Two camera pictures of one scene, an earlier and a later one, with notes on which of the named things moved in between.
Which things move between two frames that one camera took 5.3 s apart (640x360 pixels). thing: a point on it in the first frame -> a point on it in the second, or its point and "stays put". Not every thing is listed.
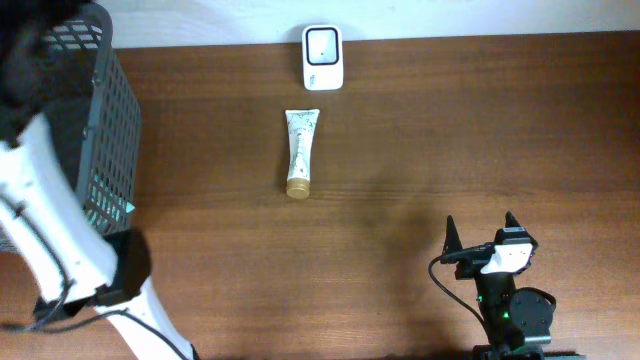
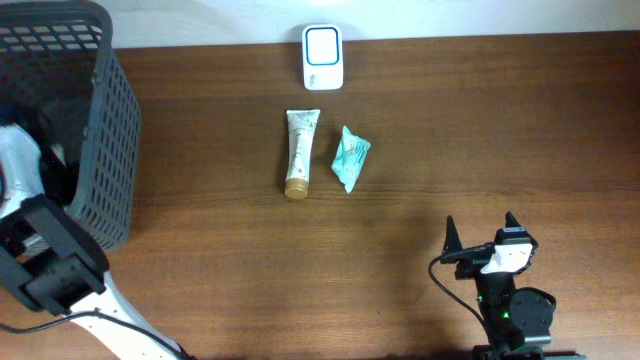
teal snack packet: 105,205 -> 350,159
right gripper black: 476,255 stays put
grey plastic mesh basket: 95,111 stays put
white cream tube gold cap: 301,125 stays put
